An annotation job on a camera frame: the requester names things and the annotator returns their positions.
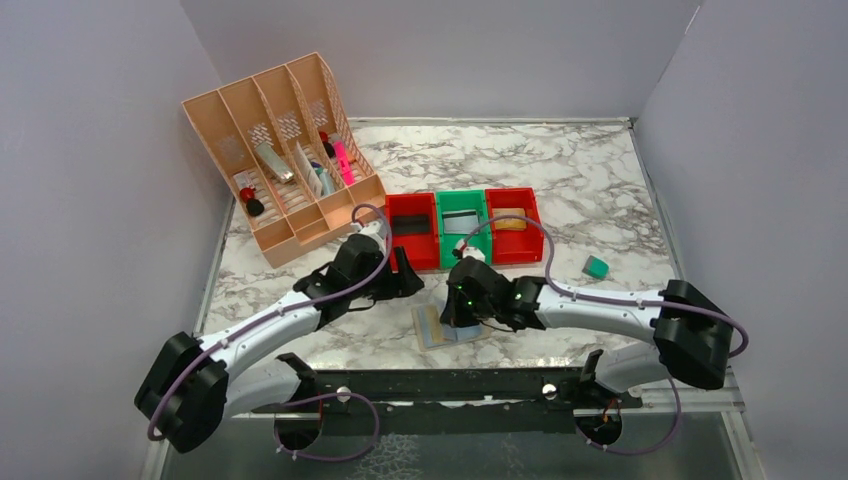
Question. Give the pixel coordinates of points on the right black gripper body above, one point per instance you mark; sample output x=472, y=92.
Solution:
x=457, y=307

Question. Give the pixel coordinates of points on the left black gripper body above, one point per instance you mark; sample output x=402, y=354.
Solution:
x=398, y=279

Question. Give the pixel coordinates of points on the beige card holder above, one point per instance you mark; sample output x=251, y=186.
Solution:
x=415, y=321

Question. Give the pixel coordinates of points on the grey striped credit card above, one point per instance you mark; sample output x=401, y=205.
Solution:
x=453, y=334

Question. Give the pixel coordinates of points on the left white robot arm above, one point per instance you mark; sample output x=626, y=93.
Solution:
x=195, y=383

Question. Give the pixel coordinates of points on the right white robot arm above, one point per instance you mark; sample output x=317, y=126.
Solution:
x=677, y=331

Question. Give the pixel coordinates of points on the gold credit card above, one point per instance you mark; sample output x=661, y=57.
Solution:
x=430, y=326

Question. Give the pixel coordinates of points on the black card in bin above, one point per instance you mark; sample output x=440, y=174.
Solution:
x=404, y=225

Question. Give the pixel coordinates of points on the grey card in bin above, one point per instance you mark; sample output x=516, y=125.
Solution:
x=459, y=222

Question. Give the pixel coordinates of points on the gold card in bin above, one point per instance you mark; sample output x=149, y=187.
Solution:
x=510, y=219

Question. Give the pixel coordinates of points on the left red bin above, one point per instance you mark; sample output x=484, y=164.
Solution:
x=422, y=251

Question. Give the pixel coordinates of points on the red bin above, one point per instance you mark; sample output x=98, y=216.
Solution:
x=422, y=251
x=514, y=241

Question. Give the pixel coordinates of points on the right red bin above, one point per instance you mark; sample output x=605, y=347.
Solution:
x=514, y=241

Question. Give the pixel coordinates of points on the pink highlighter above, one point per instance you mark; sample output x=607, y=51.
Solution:
x=344, y=164

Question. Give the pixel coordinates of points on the silver stapler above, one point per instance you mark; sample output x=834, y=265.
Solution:
x=277, y=165

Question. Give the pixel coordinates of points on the red and black stamp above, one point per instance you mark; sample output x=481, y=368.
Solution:
x=253, y=206

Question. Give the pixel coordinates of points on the teal eraser block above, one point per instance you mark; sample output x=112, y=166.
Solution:
x=596, y=268

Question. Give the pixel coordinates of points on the peach desk file organizer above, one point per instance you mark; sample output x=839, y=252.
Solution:
x=297, y=108

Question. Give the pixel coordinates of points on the black mounting rail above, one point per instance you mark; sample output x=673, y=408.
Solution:
x=442, y=401

